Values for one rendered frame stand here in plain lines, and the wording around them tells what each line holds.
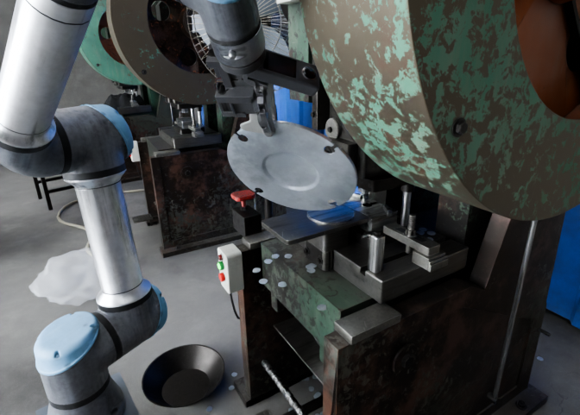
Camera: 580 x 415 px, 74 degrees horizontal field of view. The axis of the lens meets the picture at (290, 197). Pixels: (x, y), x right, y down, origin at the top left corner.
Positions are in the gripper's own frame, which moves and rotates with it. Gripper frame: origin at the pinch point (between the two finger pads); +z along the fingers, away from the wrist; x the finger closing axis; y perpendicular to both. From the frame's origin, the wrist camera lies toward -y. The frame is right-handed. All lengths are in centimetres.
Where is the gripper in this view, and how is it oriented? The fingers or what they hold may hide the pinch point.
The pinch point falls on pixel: (274, 128)
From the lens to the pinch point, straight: 75.7
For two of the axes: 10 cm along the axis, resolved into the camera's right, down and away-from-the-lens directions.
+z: 1.0, 4.1, 9.1
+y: -9.9, -0.3, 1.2
